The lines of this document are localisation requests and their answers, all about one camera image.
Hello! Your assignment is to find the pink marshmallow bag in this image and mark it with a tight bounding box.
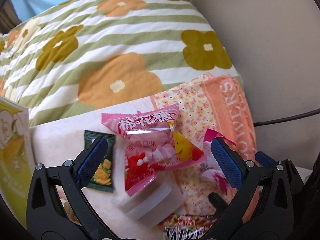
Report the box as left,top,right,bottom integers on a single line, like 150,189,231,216
101,103,207,196

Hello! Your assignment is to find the small dark green snack packet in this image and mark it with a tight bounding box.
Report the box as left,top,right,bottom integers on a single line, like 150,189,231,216
84,130,116,193

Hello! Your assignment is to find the pink floral flowers cloth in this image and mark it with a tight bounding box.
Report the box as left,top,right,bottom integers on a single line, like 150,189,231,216
151,73,257,216

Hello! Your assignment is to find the green cardboard box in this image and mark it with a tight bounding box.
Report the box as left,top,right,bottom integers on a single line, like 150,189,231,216
1,97,35,227

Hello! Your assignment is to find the pink white candy packet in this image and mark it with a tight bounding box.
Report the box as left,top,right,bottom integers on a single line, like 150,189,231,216
200,128,236,194

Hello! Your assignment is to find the black cable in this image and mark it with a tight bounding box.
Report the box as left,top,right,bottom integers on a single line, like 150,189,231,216
253,108,320,127

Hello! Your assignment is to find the left brown curtain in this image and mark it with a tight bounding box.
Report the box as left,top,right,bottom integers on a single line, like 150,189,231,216
0,0,22,34

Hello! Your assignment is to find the floral striped quilt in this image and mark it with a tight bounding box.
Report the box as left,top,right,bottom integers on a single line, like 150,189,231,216
1,0,240,126

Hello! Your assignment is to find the white foam block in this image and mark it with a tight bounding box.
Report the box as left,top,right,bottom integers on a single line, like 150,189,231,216
111,171,184,229

